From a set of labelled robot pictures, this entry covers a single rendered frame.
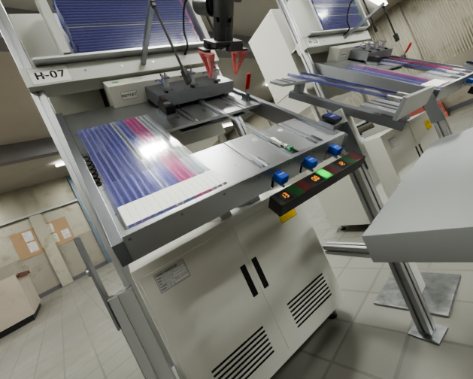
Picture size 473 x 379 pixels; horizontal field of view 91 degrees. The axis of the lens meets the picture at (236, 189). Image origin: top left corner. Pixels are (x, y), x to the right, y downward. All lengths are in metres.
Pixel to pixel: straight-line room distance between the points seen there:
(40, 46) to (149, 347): 1.22
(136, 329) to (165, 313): 0.32
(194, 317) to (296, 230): 0.51
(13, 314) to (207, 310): 5.17
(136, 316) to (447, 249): 0.45
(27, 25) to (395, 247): 1.44
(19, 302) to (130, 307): 5.37
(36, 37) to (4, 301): 4.96
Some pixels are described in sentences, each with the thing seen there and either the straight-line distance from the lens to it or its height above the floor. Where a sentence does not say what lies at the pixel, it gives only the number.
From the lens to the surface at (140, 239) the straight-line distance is 0.46.
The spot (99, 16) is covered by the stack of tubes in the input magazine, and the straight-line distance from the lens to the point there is 1.23.
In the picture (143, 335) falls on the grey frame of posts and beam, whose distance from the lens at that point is 0.50.
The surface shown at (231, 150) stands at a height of 0.82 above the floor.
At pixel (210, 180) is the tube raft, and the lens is 0.53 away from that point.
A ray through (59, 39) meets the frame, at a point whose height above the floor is 1.44.
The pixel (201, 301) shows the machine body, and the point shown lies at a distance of 0.83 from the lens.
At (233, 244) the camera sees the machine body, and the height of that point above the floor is 0.53.
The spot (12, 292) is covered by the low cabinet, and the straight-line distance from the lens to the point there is 5.82.
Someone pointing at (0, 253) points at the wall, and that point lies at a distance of 9.62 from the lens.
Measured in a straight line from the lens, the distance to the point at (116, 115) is 0.99.
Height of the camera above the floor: 0.73
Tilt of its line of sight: 2 degrees down
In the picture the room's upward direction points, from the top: 25 degrees counter-clockwise
